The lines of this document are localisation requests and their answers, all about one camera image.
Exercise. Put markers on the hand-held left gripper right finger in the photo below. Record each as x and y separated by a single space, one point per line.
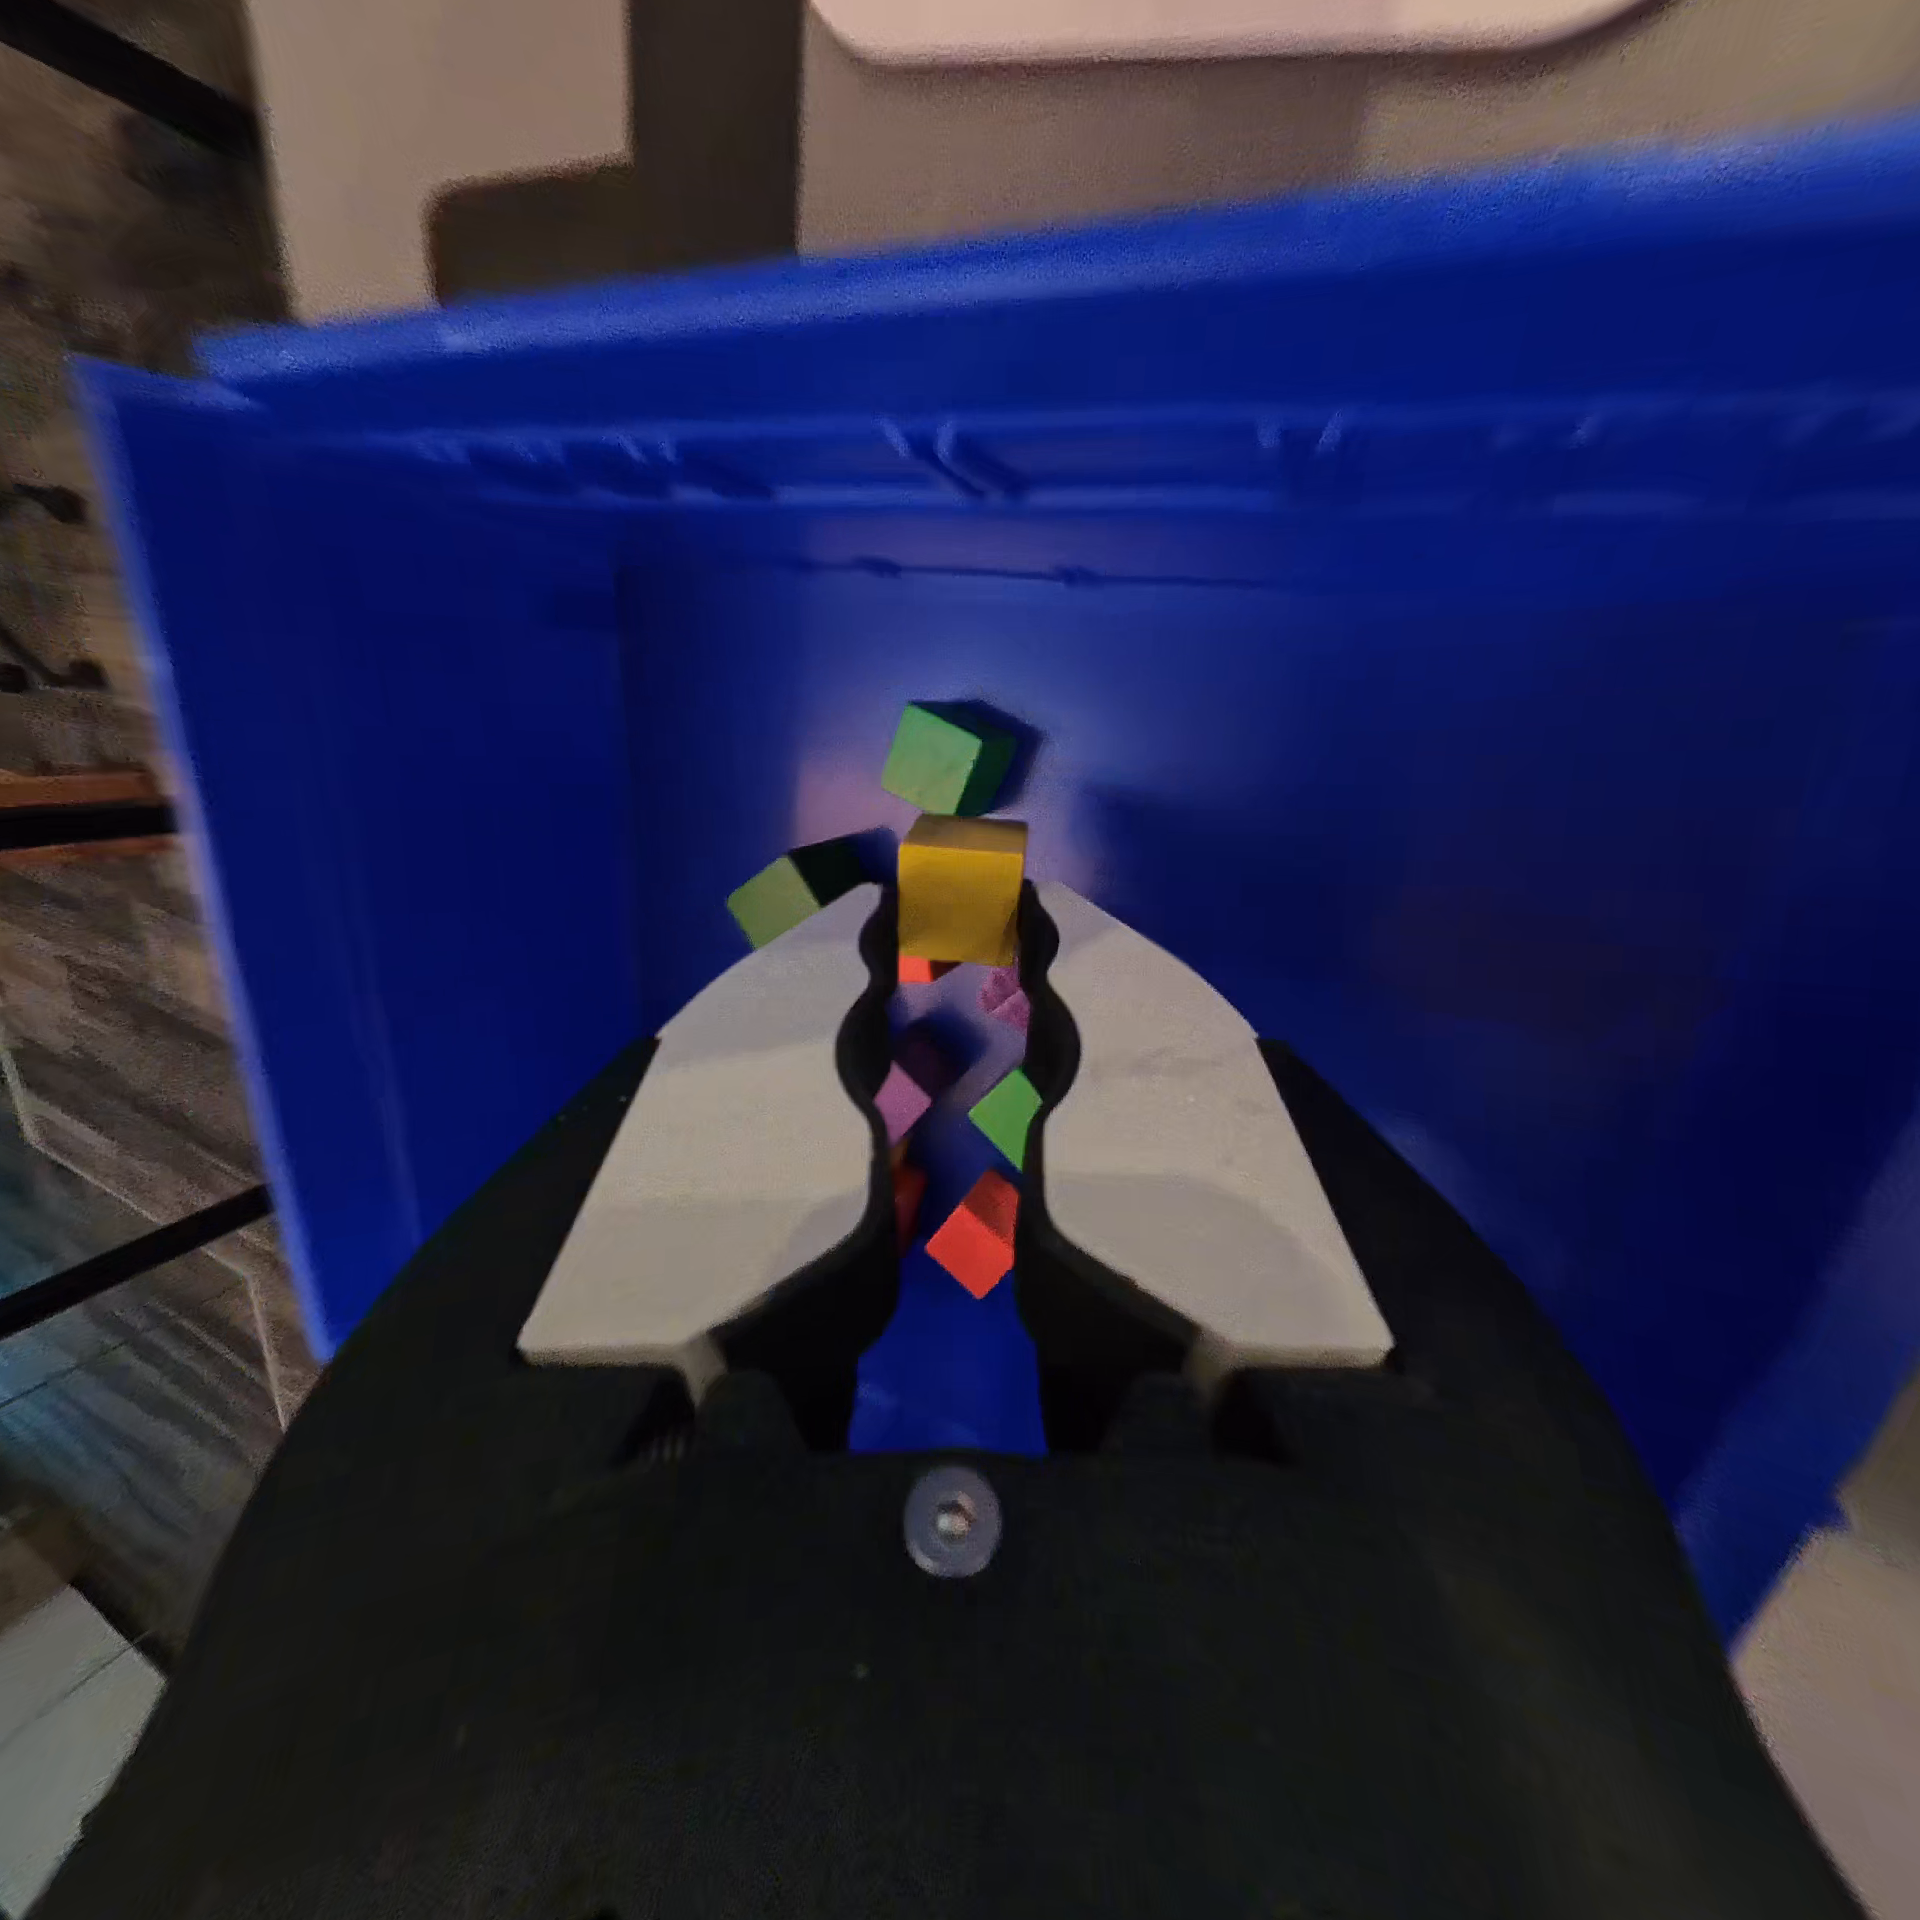
1214 1184

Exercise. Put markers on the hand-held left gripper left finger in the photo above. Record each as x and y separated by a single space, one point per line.
703 1184

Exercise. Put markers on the yellow wooden cube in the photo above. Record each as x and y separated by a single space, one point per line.
958 895

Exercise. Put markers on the blue plastic bin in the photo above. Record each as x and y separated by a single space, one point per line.
1349 752

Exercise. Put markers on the pile of colored cubes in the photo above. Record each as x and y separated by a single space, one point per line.
945 762

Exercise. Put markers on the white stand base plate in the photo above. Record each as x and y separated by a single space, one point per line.
1201 24

